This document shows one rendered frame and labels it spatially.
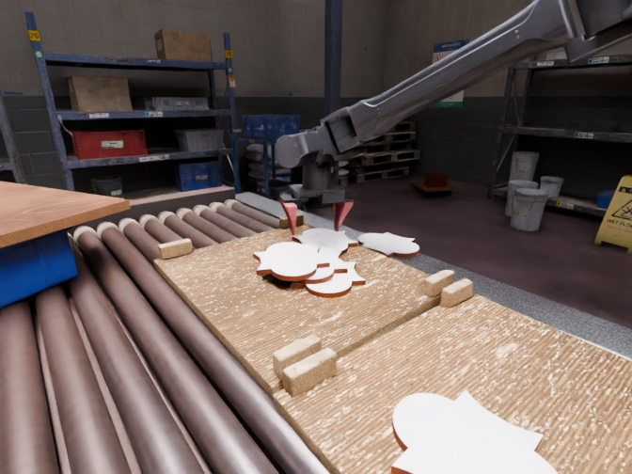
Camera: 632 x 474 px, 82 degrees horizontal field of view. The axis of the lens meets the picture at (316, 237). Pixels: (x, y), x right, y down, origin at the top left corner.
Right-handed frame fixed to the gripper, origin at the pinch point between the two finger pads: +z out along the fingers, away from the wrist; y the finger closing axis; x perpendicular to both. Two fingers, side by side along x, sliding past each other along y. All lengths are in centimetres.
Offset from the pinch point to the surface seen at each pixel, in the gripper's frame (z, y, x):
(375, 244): 2.7, 11.9, -5.3
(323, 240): 0.9, 0.3, -4.3
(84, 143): 24, -126, 352
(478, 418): 0, -1, -50
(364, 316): 1.4, -2.9, -30.8
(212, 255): 2.4, -21.5, -2.8
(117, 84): -31, -91, 374
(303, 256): -1.1, -7.0, -14.9
